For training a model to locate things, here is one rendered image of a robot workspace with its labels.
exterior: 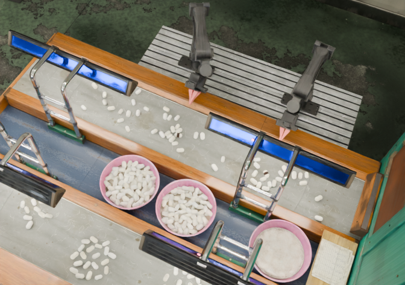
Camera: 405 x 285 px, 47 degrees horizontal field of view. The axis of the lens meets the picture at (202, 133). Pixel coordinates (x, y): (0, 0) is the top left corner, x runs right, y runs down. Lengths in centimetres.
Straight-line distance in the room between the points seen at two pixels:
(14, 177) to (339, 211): 138
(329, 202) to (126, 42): 206
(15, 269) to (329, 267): 127
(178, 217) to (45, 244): 57
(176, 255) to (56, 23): 255
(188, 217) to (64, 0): 242
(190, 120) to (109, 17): 171
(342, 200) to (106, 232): 106
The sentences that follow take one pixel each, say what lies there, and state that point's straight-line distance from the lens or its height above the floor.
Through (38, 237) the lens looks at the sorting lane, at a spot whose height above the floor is 74.
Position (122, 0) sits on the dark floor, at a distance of 392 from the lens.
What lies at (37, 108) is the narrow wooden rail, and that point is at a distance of 239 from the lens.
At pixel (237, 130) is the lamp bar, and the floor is 109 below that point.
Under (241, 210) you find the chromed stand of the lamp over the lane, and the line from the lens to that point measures 212.
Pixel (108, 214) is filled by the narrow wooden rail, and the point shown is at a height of 76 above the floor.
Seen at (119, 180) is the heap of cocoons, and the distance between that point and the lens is 216.
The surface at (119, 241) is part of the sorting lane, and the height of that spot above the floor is 74.
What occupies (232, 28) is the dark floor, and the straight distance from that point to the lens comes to 372.
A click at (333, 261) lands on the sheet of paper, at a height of 78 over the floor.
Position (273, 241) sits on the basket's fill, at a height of 73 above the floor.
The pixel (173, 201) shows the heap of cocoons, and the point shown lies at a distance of 211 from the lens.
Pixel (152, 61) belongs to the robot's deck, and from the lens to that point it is 260.
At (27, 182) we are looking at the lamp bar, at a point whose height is 110.
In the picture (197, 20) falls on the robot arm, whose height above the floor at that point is 109.
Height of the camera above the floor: 267
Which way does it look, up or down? 59 degrees down
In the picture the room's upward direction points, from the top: 6 degrees clockwise
